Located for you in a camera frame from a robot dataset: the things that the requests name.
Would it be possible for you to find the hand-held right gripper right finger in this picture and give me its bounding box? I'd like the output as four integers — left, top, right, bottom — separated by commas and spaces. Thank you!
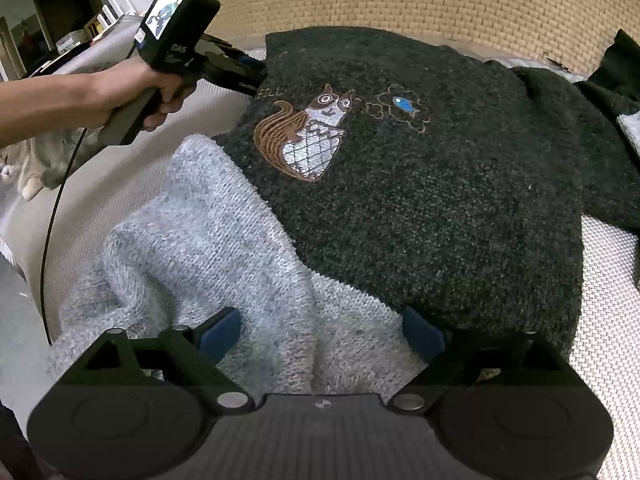
390, 306, 583, 415

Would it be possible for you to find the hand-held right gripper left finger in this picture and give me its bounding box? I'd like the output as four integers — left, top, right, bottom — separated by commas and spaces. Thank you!
55, 306, 252, 415

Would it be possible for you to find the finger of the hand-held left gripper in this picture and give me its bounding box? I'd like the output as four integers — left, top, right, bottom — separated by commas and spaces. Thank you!
215, 45, 266, 77

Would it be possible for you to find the grey and black knit sweater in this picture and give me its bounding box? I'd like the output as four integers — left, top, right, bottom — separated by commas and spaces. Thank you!
47, 134, 436, 396

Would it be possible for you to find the dark sweater with squirrel embroidery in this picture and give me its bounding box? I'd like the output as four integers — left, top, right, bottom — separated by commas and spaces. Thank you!
212, 27, 640, 356

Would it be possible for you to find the black thin garment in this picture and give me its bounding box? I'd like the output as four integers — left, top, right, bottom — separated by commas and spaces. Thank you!
587, 29, 640, 106

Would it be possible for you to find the person's left forearm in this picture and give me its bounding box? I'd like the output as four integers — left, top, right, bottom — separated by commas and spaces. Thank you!
0, 71, 108, 150

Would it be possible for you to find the person's left hand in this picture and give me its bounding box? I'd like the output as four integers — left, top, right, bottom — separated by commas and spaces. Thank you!
95, 57, 198, 133

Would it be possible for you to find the white slatted rack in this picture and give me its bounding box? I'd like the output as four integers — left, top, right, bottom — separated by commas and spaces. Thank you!
102, 0, 136, 21

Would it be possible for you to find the stack of books and boxes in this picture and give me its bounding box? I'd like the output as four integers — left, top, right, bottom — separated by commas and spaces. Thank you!
50, 20, 111, 63

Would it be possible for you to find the grey tabby cat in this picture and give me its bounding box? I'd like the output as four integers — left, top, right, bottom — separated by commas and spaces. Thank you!
0, 125, 108, 201

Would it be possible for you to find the grey woven bed mat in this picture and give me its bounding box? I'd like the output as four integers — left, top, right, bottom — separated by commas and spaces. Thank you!
0, 15, 640, 480

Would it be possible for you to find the black cable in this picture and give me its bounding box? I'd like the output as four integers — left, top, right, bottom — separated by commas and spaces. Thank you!
40, 125, 90, 347

